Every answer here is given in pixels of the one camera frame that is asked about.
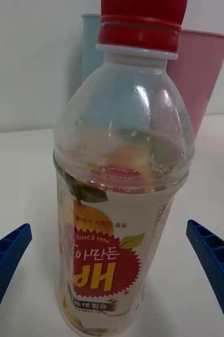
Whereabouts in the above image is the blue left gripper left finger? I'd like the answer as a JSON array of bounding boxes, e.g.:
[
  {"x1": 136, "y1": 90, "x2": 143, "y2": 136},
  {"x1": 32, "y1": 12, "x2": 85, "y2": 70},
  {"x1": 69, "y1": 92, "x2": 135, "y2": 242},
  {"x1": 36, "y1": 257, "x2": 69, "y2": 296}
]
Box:
[{"x1": 0, "y1": 223, "x2": 33, "y2": 337}]

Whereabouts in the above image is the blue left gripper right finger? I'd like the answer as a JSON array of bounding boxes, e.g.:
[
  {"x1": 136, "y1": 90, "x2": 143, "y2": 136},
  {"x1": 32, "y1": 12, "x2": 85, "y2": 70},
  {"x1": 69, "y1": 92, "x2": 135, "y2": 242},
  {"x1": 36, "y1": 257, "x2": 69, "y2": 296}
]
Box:
[{"x1": 186, "y1": 219, "x2": 224, "y2": 337}]

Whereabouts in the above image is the clear bottle with red cap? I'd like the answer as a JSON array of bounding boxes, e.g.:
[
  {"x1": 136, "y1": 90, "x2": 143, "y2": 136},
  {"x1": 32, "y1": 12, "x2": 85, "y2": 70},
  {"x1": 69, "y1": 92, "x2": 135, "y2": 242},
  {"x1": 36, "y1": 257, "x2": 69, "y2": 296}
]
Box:
[{"x1": 52, "y1": 0, "x2": 196, "y2": 337}]

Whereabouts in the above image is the pink plastic bin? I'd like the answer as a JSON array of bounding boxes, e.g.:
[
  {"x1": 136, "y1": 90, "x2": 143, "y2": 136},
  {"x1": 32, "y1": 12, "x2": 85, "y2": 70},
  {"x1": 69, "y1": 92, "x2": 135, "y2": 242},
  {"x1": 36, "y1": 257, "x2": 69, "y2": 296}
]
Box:
[{"x1": 167, "y1": 29, "x2": 224, "y2": 139}]

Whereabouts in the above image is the pale blue plastic bin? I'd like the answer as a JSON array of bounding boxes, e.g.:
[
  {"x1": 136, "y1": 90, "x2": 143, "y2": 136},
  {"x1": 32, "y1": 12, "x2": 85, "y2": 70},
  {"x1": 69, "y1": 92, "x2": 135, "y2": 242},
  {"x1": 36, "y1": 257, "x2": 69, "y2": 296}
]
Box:
[{"x1": 81, "y1": 13, "x2": 104, "y2": 85}]

